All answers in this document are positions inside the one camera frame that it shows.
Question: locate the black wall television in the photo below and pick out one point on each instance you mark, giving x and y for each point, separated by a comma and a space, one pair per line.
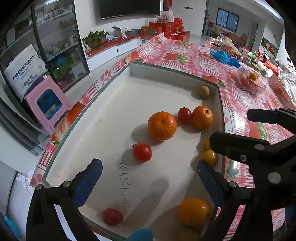
117, 8

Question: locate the blue gloved left hand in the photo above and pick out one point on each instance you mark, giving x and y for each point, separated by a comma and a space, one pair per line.
144, 234

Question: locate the white low tv console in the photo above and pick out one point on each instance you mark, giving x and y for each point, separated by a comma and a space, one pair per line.
110, 50

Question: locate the mandarin orange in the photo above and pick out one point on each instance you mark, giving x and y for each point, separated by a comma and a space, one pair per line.
193, 212
162, 126

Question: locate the white shallow tray box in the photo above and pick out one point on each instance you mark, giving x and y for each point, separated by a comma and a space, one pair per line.
146, 193

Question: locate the green potted plant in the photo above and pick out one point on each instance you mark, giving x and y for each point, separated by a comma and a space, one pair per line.
95, 40

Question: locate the white printed bag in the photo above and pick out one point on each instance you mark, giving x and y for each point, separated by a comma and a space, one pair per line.
24, 70

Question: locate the red cherry tomato front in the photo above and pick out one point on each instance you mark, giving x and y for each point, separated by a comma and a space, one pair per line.
112, 217

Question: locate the yellow cherry tomato in tray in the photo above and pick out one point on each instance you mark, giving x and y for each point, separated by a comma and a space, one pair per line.
210, 157

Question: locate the red cherry tomato beside orange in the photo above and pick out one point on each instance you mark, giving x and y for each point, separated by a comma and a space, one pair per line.
184, 115

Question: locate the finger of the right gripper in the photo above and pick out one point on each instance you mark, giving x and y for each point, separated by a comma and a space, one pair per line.
240, 144
282, 116

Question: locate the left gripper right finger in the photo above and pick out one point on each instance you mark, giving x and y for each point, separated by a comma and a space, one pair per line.
228, 196

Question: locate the glass display cabinet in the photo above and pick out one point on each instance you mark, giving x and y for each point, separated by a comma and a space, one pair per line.
51, 28

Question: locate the small red tomato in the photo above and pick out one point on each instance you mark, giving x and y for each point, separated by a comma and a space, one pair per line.
142, 152

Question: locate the green-brown kiwi fruit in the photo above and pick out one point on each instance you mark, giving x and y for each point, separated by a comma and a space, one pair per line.
203, 92

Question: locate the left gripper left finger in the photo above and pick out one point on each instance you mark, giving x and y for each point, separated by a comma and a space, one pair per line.
43, 222

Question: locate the white red plastic bag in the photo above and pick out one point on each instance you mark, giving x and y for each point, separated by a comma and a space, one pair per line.
166, 16

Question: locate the red cherry tomato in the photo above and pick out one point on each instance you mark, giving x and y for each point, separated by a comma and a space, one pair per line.
112, 217
184, 115

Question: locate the pink plastic stool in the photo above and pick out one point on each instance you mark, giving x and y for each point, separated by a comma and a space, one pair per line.
48, 103

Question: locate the blue plastic bag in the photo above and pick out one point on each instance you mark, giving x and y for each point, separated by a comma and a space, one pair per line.
225, 58

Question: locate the large orange in tray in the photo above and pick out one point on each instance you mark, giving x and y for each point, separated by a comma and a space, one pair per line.
202, 117

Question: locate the stack of red gift boxes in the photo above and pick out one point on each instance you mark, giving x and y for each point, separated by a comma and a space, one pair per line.
171, 30

